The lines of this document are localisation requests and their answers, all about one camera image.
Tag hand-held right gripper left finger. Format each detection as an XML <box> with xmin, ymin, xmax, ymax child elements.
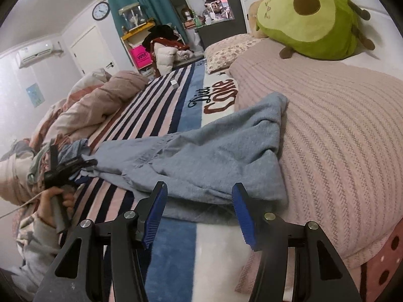
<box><xmin>33</xmin><ymin>181</ymin><xmax>169</xmax><ymax>302</ymax></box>

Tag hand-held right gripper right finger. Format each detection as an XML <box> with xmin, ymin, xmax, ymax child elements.
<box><xmin>231</xmin><ymin>182</ymin><xmax>362</xmax><ymax>302</ymax></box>

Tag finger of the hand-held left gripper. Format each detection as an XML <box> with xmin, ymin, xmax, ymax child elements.
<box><xmin>68</xmin><ymin>169</ymin><xmax>92</xmax><ymax>185</ymax></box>
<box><xmin>64</xmin><ymin>158</ymin><xmax>99</xmax><ymax>170</ymax></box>

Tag grey-blue pants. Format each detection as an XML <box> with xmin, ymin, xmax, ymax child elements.
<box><xmin>80</xmin><ymin>92</ymin><xmax>289</xmax><ymax>224</ymax></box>

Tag person's left forearm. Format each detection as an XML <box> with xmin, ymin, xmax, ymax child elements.
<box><xmin>12</xmin><ymin>210</ymin><xmax>65</xmax><ymax>294</ymax></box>

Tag person's left hand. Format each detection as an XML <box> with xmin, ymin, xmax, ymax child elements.
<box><xmin>38</xmin><ymin>186</ymin><xmax>76</xmax><ymax>228</ymax></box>

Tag denim garment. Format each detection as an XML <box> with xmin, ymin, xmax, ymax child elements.
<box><xmin>58</xmin><ymin>138</ymin><xmax>91</xmax><ymax>165</ymax></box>

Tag pale green garment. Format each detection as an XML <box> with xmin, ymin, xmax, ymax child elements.
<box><xmin>27</xmin><ymin>157</ymin><xmax>48</xmax><ymax>185</ymax></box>

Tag pile of crumpled clothes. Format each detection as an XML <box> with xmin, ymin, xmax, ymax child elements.
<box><xmin>0</xmin><ymin>138</ymin><xmax>63</xmax><ymax>209</ymax></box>

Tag striped printed blanket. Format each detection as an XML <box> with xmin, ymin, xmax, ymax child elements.
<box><xmin>63</xmin><ymin>59</ymin><xmax>303</xmax><ymax>302</ymax></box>

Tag pink and white duvet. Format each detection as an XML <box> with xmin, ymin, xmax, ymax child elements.
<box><xmin>30</xmin><ymin>67</ymin><xmax>150</xmax><ymax>152</ymax></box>

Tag white door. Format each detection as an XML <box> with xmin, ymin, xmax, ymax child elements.
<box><xmin>69</xmin><ymin>25</ymin><xmax>119</xmax><ymax>77</ymax></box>

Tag white air conditioner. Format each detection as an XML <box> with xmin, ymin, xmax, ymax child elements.
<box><xmin>16</xmin><ymin>41</ymin><xmax>65</xmax><ymax>69</ymax></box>

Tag pink ribbed pillow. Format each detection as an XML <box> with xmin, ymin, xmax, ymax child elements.
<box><xmin>228</xmin><ymin>39</ymin><xmax>403</xmax><ymax>294</ymax></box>

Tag pink shopping bag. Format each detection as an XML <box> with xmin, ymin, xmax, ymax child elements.
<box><xmin>130</xmin><ymin>47</ymin><xmax>152</xmax><ymax>69</ymax></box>

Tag white puffer jacket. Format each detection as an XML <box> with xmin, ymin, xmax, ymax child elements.
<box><xmin>154</xmin><ymin>47</ymin><xmax>177</xmax><ymax>77</ymax></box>

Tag yellow and white shelf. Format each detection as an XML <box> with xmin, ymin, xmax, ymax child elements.
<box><xmin>121</xmin><ymin>22</ymin><xmax>157</xmax><ymax>70</ymax></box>

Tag clothes heap on chair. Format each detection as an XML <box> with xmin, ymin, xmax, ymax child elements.
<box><xmin>149</xmin><ymin>37</ymin><xmax>190</xmax><ymax>61</ymax></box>

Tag black garment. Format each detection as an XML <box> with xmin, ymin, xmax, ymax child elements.
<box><xmin>142</xmin><ymin>24</ymin><xmax>177</xmax><ymax>48</ymax></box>

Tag glass display case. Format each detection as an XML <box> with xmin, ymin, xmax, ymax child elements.
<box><xmin>119</xmin><ymin>3</ymin><xmax>149</xmax><ymax>33</ymax></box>

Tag floral pillow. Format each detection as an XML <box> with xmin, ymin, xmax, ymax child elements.
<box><xmin>204</xmin><ymin>34</ymin><xmax>267</xmax><ymax>75</ymax></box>

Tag dark cluttered desk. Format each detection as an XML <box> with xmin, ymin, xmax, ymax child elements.
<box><xmin>196</xmin><ymin>19</ymin><xmax>248</xmax><ymax>50</ymax></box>

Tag green avocado plush toy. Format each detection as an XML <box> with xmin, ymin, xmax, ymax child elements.
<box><xmin>256</xmin><ymin>0</ymin><xmax>376</xmax><ymax>60</ymax></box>

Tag brown plush toy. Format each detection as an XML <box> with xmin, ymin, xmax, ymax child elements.
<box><xmin>248</xmin><ymin>0</ymin><xmax>269</xmax><ymax>40</ymax></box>

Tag dark tall bookshelf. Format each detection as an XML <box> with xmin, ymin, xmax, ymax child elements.
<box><xmin>195</xmin><ymin>0</ymin><xmax>248</xmax><ymax>38</ymax></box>

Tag white cable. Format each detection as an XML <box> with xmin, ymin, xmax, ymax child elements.
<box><xmin>0</xmin><ymin>191</ymin><xmax>45</xmax><ymax>219</ymax></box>

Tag pale blue wall poster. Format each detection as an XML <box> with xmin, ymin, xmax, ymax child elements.
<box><xmin>26</xmin><ymin>83</ymin><xmax>44</xmax><ymax>107</ymax></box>

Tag round wall clock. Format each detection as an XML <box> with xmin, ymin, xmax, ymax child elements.
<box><xmin>92</xmin><ymin>2</ymin><xmax>111</xmax><ymax>21</ymax></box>

